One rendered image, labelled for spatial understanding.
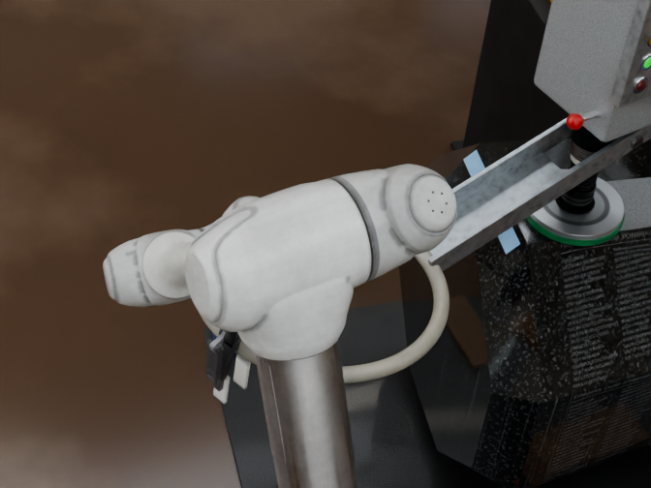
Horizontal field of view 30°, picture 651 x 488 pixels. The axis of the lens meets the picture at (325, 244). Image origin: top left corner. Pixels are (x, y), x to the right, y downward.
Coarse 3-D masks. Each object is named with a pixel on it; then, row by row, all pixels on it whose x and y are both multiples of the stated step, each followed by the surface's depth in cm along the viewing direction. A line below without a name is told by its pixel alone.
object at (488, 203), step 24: (528, 144) 245; (552, 144) 249; (624, 144) 243; (504, 168) 245; (528, 168) 247; (552, 168) 246; (576, 168) 239; (600, 168) 244; (456, 192) 241; (480, 192) 246; (504, 192) 245; (528, 192) 244; (552, 192) 240; (480, 216) 242; (504, 216) 236; (528, 216) 240; (456, 240) 239; (480, 240) 236; (432, 264) 232
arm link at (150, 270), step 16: (144, 240) 186; (160, 240) 184; (176, 240) 184; (192, 240) 186; (112, 256) 186; (128, 256) 185; (144, 256) 183; (160, 256) 182; (176, 256) 177; (112, 272) 184; (128, 272) 184; (144, 272) 183; (160, 272) 182; (176, 272) 178; (112, 288) 185; (128, 288) 184; (144, 288) 184; (160, 288) 183; (176, 288) 183; (128, 304) 187; (144, 304) 188; (160, 304) 188
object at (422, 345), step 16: (416, 256) 237; (432, 272) 232; (432, 288) 230; (448, 304) 226; (432, 320) 222; (432, 336) 219; (240, 352) 210; (400, 352) 214; (416, 352) 215; (352, 368) 210; (368, 368) 210; (384, 368) 211; (400, 368) 213
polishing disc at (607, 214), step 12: (600, 180) 265; (600, 192) 262; (612, 192) 262; (552, 204) 258; (600, 204) 259; (612, 204) 259; (540, 216) 255; (552, 216) 255; (564, 216) 255; (576, 216) 256; (588, 216) 256; (600, 216) 256; (612, 216) 256; (552, 228) 253; (564, 228) 253; (576, 228) 253; (588, 228) 253; (600, 228) 254; (612, 228) 254
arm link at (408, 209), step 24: (408, 168) 139; (360, 192) 138; (384, 192) 138; (408, 192) 136; (432, 192) 137; (384, 216) 137; (408, 216) 136; (432, 216) 137; (456, 216) 140; (384, 240) 138; (408, 240) 137; (432, 240) 138; (384, 264) 139
